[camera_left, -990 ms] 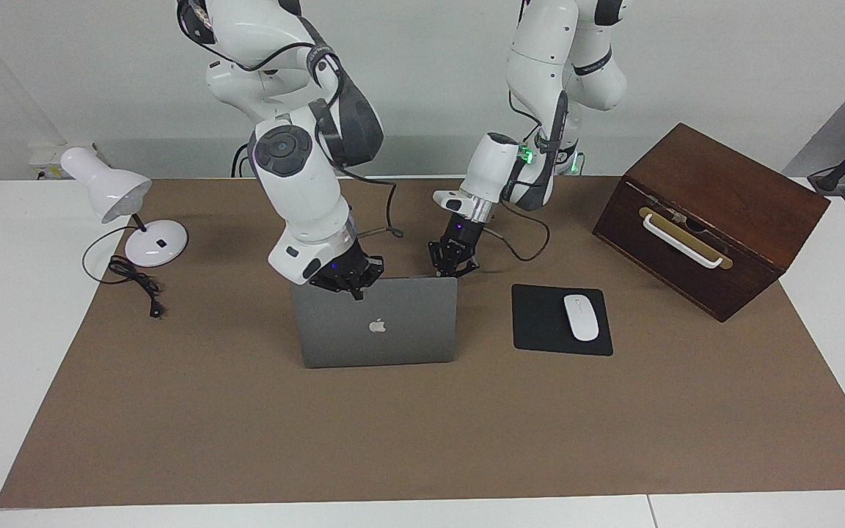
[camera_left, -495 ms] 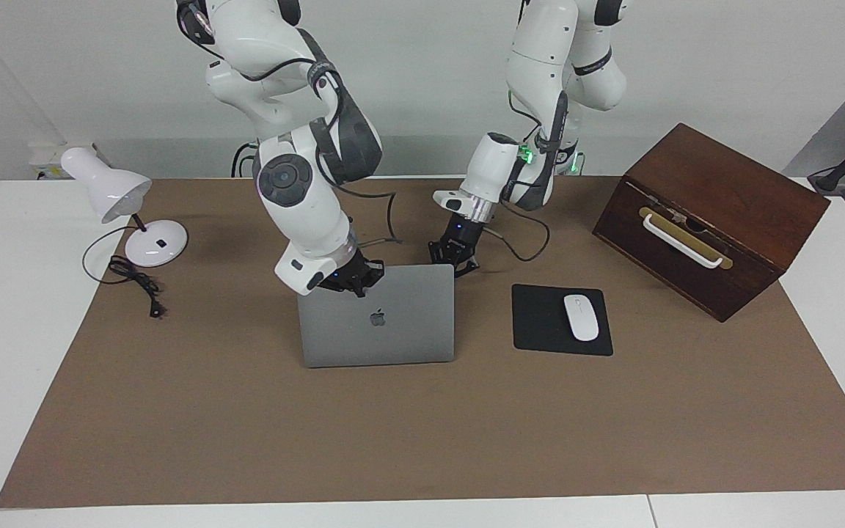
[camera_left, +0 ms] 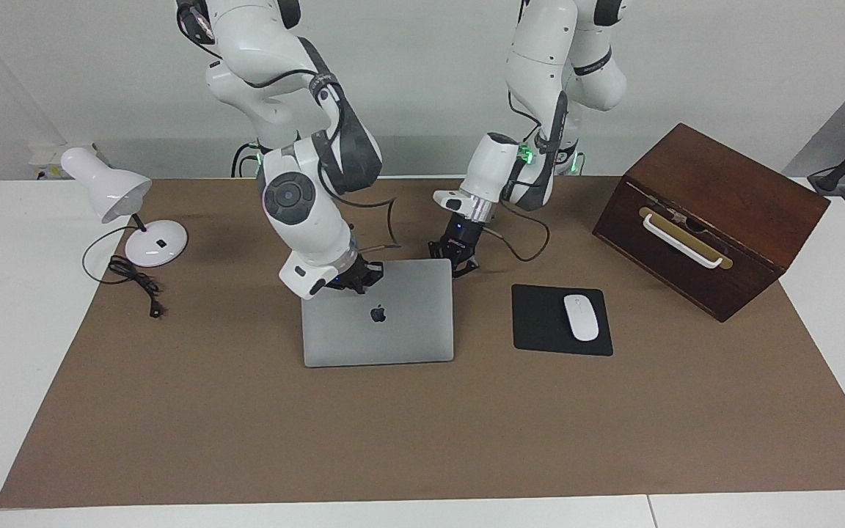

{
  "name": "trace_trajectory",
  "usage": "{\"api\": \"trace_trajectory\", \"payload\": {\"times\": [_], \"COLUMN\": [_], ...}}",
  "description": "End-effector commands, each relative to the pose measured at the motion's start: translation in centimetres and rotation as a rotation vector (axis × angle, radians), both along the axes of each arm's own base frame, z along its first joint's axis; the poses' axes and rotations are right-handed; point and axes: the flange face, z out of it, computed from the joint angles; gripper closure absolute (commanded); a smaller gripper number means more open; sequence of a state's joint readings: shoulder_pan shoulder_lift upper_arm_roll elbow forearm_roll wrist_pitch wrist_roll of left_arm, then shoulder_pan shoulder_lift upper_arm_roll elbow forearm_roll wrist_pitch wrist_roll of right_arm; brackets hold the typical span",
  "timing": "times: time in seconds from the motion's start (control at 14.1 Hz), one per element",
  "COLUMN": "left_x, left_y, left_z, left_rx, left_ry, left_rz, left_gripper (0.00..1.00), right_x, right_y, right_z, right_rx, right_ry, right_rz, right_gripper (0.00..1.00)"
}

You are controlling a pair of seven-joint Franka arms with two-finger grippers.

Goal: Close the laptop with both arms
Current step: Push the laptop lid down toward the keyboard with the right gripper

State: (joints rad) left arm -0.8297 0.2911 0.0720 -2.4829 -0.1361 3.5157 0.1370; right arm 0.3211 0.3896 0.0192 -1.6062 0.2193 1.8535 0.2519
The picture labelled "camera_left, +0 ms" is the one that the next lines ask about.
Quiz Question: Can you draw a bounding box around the silver grey laptop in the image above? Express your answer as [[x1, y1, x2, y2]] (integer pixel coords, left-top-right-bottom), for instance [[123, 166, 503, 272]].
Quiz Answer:
[[301, 258, 456, 368]]

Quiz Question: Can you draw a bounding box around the black mouse pad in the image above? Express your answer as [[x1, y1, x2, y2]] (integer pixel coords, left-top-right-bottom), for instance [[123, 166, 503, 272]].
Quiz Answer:
[[511, 284, 614, 357]]

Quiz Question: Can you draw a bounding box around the white computer mouse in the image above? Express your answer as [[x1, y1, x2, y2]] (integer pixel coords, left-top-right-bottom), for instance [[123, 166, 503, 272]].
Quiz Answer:
[[563, 294, 601, 342]]

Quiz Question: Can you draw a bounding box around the brown paper table mat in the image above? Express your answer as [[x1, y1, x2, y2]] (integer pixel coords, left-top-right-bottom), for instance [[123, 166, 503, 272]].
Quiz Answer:
[[0, 176, 845, 509]]

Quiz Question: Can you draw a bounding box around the white desk lamp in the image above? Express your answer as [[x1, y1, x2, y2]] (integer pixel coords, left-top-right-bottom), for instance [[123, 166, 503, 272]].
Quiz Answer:
[[60, 147, 189, 268]]

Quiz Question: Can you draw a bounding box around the dark brown wooden box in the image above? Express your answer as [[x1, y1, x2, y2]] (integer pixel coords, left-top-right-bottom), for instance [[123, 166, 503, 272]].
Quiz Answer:
[[592, 122, 831, 323]]

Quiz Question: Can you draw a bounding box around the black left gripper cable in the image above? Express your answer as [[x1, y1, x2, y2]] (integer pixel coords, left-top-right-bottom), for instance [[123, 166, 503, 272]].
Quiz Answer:
[[483, 88, 577, 262]]

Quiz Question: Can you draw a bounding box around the black right arm base cable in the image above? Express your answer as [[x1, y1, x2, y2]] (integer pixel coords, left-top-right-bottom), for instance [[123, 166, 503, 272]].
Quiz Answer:
[[230, 143, 262, 178]]

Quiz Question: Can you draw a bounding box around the black lamp power cable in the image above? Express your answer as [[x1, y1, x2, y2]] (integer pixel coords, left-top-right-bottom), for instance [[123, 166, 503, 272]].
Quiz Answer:
[[82, 224, 167, 319]]

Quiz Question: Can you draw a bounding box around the white box handle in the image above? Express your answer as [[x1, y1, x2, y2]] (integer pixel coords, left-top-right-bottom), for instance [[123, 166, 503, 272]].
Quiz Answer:
[[643, 213, 725, 269]]

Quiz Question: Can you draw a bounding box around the gold handle backplate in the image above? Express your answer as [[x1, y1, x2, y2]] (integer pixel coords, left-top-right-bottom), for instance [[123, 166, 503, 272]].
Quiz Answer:
[[639, 207, 734, 271]]

